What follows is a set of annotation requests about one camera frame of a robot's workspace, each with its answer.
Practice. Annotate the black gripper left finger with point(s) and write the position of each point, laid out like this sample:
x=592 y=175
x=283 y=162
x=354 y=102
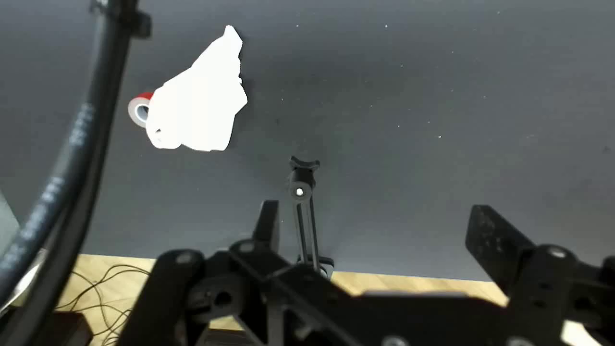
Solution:
x=266 y=223

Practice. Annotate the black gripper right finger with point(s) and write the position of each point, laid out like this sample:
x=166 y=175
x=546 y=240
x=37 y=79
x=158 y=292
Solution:
x=492 y=242

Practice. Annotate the white cloth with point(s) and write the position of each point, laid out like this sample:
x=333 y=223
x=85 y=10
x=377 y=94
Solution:
x=198 y=96

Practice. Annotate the black clamp stand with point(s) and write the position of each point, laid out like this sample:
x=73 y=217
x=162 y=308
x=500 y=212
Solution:
x=306 y=212

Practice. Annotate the red tape roll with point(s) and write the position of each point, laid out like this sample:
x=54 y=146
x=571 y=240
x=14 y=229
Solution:
x=137 y=110

